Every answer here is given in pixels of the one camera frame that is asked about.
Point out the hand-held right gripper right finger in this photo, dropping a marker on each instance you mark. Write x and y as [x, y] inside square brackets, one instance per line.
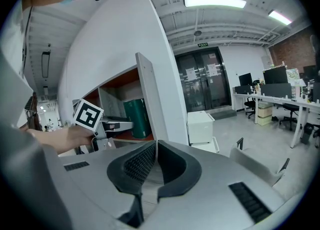
[180, 171]

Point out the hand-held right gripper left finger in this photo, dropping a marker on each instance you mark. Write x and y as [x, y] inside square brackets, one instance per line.
[135, 171]

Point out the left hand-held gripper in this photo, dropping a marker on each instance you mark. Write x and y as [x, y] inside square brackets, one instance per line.
[87, 115]

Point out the person's left forearm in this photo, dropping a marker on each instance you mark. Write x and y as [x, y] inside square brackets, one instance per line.
[60, 138]

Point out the grey wooden desk with shelves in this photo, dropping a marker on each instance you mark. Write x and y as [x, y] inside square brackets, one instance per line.
[150, 86]

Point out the long white office desk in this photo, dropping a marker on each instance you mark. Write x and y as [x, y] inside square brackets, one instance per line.
[275, 99]

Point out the short dark desk partition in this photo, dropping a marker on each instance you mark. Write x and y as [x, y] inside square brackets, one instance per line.
[276, 90]

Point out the large white drawer cabinet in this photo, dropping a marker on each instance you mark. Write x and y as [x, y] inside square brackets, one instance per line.
[210, 145]

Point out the small white drawer cabinet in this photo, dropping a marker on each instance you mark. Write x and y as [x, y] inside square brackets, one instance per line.
[200, 126]

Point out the grey door ramp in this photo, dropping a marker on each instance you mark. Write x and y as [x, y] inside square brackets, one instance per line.
[223, 114]

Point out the grey armchair with black legs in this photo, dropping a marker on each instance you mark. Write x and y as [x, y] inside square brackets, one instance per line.
[255, 167]

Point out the black glass double door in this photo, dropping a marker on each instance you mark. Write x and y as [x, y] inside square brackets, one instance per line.
[202, 79]

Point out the black office chair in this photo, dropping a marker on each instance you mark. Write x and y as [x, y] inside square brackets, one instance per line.
[290, 110]
[250, 105]

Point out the dark hanging lamp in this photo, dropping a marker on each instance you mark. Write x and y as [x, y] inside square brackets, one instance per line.
[45, 64]

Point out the stacked beige boxes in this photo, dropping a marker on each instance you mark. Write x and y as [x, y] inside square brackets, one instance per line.
[265, 114]

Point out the person's light grey shirt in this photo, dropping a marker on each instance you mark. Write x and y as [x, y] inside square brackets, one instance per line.
[22, 174]

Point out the small black monitor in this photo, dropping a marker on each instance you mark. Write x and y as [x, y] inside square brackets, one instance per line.
[245, 79]

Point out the green exit sign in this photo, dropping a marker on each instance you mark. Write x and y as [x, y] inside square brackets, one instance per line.
[203, 45]

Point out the black trash bin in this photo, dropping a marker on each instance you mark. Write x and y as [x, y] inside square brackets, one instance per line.
[307, 134]

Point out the large black monitor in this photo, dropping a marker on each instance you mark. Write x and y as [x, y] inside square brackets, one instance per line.
[275, 75]

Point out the long ceiling light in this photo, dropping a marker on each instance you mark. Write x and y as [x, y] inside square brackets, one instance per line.
[215, 1]

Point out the short ceiling light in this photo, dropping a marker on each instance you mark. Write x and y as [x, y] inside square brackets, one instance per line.
[280, 17]

